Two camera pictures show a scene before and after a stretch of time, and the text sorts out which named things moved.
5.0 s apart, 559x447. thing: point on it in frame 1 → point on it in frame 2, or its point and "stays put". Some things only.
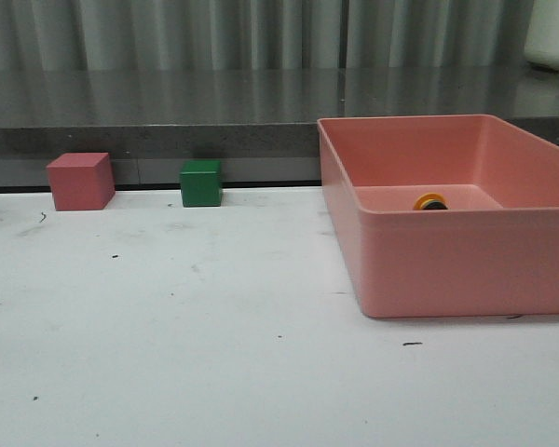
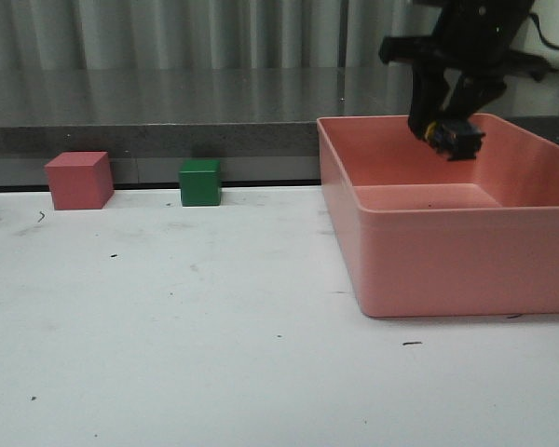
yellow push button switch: (430, 201) → (458, 143)
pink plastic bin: (507, 244) stays put
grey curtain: (253, 34) stays put
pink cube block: (82, 181) stays put
